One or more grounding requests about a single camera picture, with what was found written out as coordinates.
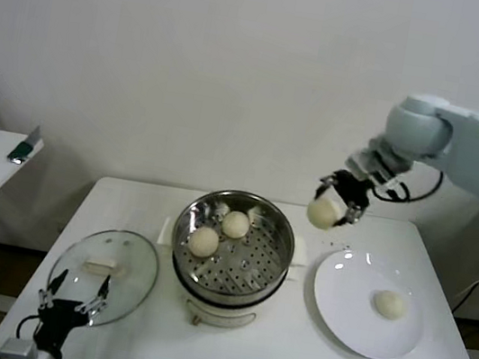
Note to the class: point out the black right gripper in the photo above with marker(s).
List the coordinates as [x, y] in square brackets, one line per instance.
[351, 190]

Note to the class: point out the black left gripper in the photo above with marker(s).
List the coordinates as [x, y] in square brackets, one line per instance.
[60, 315]

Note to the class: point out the white steamed baozi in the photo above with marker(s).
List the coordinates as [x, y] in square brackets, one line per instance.
[235, 224]
[204, 242]
[321, 214]
[389, 305]

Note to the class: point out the round glass pot lid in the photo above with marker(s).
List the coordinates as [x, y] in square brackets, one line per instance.
[135, 263]

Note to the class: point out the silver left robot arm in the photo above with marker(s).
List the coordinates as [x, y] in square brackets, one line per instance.
[49, 358]

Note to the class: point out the stainless steel steamer basket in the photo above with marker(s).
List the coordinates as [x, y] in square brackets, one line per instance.
[253, 268]

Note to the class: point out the white round plate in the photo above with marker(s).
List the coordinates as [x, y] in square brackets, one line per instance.
[339, 295]

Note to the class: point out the white electric cooker pot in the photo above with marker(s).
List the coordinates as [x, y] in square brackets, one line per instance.
[218, 315]

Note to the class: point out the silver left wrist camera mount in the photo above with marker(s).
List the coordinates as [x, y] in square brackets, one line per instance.
[14, 350]

